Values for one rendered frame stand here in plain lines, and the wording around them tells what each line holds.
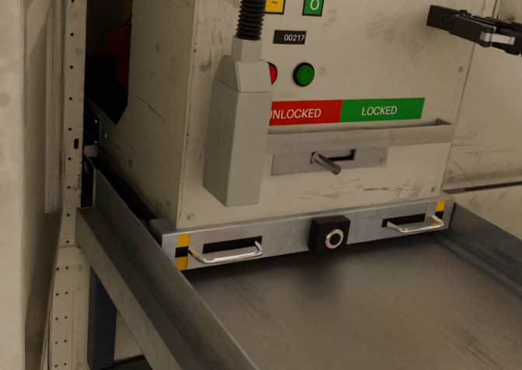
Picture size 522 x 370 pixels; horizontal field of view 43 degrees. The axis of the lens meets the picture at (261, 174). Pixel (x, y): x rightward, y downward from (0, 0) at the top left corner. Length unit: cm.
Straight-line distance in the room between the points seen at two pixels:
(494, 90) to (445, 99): 47
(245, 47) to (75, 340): 71
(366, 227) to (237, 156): 37
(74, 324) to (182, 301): 46
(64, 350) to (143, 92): 53
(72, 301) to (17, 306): 74
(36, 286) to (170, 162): 24
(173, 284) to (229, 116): 23
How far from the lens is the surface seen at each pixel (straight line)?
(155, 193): 98
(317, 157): 98
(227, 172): 79
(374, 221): 110
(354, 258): 109
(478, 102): 155
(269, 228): 98
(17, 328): 52
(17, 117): 45
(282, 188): 98
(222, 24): 86
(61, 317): 126
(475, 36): 92
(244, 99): 77
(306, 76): 93
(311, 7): 92
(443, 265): 114
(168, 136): 92
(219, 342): 76
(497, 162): 167
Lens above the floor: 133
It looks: 21 degrees down
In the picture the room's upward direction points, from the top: 7 degrees clockwise
